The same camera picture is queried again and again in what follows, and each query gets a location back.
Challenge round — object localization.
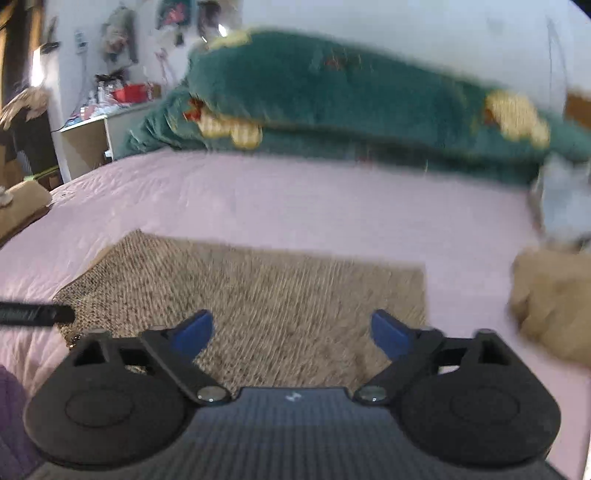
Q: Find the red box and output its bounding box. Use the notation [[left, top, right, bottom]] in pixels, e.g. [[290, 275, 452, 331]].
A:
[[112, 83, 151, 104]]

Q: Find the pink quilted bed sheet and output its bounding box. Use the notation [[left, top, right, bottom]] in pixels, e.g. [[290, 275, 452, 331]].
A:
[[0, 148, 591, 480]]

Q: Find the wooden headboard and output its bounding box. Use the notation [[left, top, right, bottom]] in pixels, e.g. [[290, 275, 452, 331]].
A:
[[566, 92, 591, 130]]

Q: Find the tan garment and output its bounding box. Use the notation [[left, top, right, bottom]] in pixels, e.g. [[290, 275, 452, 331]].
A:
[[508, 247, 591, 365]]

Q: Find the dark green wall poster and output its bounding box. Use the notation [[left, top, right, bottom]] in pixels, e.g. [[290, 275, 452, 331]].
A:
[[154, 0, 195, 31]]

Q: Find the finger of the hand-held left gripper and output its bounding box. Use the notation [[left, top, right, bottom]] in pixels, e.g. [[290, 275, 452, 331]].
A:
[[0, 301, 76, 329]]

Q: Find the green printed quilt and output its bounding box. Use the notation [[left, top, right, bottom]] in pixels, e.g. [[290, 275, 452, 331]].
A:
[[113, 28, 591, 185]]

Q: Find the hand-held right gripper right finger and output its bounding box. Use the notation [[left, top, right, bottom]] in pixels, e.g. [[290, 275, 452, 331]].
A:
[[353, 310, 534, 407]]

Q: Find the cluttered side shelf with items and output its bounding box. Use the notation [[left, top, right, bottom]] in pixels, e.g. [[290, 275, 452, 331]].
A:
[[58, 99, 162, 183]]

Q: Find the person's purple clothing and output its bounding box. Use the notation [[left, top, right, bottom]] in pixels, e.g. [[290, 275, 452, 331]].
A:
[[0, 364, 44, 480]]

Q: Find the hanging plush toy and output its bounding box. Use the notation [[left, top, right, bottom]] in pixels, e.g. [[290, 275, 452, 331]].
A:
[[102, 6, 139, 65]]

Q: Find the brown tweed garment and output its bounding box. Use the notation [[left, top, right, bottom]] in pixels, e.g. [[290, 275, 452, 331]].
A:
[[54, 229, 428, 400]]

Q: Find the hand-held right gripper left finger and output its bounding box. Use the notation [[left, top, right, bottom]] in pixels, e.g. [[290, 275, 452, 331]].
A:
[[51, 310, 230, 407]]

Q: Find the pink ribbon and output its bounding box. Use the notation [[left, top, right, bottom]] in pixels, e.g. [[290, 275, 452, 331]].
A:
[[153, 46, 178, 88]]

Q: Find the tan cardboard box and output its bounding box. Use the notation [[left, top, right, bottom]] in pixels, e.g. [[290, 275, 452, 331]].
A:
[[0, 181, 52, 247]]

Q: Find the chair with draped clothes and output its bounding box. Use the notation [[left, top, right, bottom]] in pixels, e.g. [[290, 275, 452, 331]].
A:
[[0, 85, 54, 188]]

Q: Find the grey fleece blanket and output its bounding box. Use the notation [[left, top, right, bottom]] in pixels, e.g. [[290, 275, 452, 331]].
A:
[[529, 154, 591, 252]]

